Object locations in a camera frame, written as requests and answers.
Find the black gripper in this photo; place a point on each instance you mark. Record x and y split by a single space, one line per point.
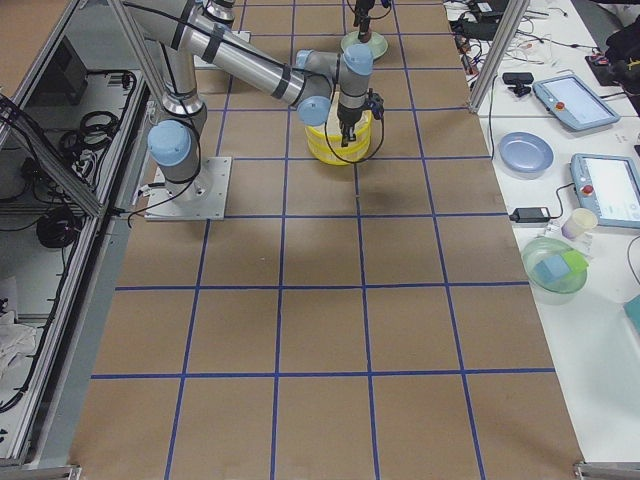
363 7
346 119

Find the brown bun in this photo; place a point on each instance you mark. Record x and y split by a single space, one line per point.
364 37

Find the yellow steamer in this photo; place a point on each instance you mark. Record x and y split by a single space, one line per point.
335 154
332 127

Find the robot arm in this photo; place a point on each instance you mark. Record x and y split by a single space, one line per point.
291 17
318 82

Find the mint green plate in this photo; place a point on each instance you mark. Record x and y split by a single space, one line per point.
376 43

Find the blue plate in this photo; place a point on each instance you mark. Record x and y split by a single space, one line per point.
525 154

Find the black power adapter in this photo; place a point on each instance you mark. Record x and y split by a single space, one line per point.
530 215

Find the blue teach pendant far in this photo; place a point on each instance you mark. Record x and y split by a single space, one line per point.
573 103

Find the blue teach pendant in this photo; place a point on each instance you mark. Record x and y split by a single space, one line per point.
609 187
573 103

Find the green bowl with sponges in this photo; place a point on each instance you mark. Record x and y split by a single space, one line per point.
555 266

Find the white paper cup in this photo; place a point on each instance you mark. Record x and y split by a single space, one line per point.
580 221

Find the blue teach pendant near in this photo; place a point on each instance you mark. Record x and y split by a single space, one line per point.
609 187

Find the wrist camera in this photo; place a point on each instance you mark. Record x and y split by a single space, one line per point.
375 104

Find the aluminium frame post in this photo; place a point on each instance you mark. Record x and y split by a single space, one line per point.
506 31

